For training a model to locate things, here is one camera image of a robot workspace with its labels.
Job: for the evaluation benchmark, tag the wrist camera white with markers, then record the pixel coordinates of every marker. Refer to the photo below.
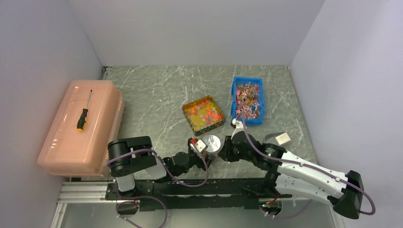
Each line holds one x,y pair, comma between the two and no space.
198,146
238,126

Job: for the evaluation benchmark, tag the pink plastic storage box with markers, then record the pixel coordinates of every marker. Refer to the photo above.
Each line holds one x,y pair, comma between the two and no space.
68,152

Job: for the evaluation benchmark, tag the metal scoop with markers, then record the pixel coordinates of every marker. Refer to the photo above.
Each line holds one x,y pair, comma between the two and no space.
279,139

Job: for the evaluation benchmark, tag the blue bin of lollipops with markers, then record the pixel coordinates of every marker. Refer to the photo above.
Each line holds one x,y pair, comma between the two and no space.
248,99

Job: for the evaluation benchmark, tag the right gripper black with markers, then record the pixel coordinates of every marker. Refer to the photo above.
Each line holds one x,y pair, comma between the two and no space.
226,154

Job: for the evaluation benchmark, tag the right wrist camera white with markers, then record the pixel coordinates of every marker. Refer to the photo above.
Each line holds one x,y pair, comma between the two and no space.
238,126

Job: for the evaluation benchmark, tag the candy tin with gummies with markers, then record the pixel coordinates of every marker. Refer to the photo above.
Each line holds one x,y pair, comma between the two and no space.
203,115

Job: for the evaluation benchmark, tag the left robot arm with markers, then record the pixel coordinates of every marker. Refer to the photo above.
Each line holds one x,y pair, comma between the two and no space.
131,155

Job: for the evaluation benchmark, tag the yellow black screwdriver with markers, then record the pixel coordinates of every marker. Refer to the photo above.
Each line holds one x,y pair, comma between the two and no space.
81,124

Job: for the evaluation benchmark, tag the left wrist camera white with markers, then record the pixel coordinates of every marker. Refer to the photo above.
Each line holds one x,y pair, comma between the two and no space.
198,146

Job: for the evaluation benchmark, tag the clear round lid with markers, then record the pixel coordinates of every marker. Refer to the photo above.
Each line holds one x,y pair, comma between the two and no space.
213,143

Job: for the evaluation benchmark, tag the clear plastic cup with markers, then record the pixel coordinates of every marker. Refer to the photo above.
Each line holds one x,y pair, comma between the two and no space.
213,154

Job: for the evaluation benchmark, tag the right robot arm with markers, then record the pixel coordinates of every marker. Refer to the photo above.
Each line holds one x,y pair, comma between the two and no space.
287,173

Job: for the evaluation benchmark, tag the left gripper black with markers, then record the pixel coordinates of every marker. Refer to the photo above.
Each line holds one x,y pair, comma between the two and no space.
200,163

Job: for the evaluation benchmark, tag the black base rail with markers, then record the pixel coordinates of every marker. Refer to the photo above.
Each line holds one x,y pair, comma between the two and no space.
150,196

